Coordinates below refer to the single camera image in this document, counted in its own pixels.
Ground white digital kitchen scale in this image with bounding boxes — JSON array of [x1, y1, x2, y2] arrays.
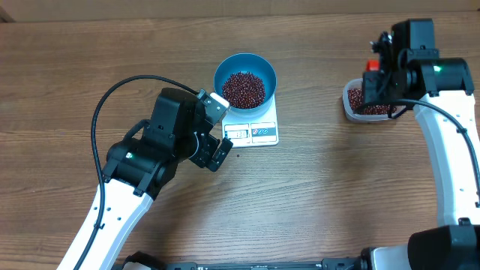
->
[[222, 94, 279, 148]]

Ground red measuring scoop blue handle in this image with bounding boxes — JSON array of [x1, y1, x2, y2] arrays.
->
[[365, 59, 380, 72]]

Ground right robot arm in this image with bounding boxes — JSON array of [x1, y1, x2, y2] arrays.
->
[[356, 19, 479, 269]]

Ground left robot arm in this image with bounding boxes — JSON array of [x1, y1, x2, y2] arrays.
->
[[59, 88, 233, 269]]

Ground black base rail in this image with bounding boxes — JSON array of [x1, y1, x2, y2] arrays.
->
[[111, 251, 373, 270]]

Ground clear plastic container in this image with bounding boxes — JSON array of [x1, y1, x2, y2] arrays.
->
[[342, 78, 389, 123]]

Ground red beans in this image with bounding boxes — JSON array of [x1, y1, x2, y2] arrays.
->
[[222, 72, 266, 110]]

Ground blue bowl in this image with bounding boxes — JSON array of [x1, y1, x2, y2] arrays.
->
[[213, 52, 278, 106]]

